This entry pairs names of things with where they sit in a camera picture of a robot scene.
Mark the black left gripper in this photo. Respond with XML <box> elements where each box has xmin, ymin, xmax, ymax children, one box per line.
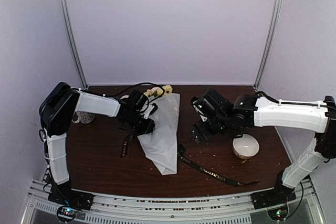
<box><xmin>124</xmin><ymin>112</ymin><xmax>154</xmax><ymax>134</ymax></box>

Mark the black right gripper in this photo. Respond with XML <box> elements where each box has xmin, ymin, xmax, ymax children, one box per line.
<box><xmin>188</xmin><ymin>116</ymin><xmax>232</xmax><ymax>144</ymax></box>

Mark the white wrapping paper sheet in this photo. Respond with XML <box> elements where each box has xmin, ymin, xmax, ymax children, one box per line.
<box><xmin>138</xmin><ymin>93</ymin><xmax>180</xmax><ymax>175</ymax></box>

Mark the black strap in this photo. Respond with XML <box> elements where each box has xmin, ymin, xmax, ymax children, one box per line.
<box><xmin>120</xmin><ymin>126</ymin><xmax>263</xmax><ymax>187</ymax></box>

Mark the large yellow flower bunch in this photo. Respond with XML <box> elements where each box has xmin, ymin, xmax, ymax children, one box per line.
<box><xmin>144</xmin><ymin>85</ymin><xmax>173</xmax><ymax>98</ymax></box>

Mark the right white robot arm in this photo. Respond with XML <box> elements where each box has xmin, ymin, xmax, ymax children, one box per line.
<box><xmin>190</xmin><ymin>89</ymin><xmax>335</xmax><ymax>204</ymax></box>

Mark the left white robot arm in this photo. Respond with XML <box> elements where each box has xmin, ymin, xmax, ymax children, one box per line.
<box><xmin>39</xmin><ymin>82</ymin><xmax>156</xmax><ymax>205</ymax></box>

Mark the plain white round bowl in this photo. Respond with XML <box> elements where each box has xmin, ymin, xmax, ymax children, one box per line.
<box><xmin>233</xmin><ymin>134</ymin><xmax>260</xmax><ymax>160</ymax></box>

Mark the patterned white mug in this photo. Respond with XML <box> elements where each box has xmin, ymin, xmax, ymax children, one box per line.
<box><xmin>71</xmin><ymin>111</ymin><xmax>95</xmax><ymax>124</ymax></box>

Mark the aluminium front rail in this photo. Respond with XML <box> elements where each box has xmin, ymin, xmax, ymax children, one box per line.
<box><xmin>19</xmin><ymin>179</ymin><xmax>327</xmax><ymax>223</ymax></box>

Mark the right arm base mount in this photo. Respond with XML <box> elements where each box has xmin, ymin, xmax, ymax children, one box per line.
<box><xmin>251</xmin><ymin>185</ymin><xmax>297</xmax><ymax>222</ymax></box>

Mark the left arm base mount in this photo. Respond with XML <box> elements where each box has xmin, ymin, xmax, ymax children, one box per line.
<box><xmin>48</xmin><ymin>180</ymin><xmax>94</xmax><ymax>223</ymax></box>

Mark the right aluminium corner post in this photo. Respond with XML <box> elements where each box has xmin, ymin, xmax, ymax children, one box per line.
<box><xmin>254</xmin><ymin>0</ymin><xmax>283</xmax><ymax>90</ymax></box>

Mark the aluminium corner post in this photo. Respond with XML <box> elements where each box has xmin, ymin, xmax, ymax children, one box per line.
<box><xmin>60</xmin><ymin>0</ymin><xmax>88</xmax><ymax>89</ymax></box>
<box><xmin>254</xmin><ymin>0</ymin><xmax>283</xmax><ymax>90</ymax></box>

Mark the left aluminium corner post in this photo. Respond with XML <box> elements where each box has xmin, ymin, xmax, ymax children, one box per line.
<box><xmin>60</xmin><ymin>0</ymin><xmax>88</xmax><ymax>89</ymax></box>

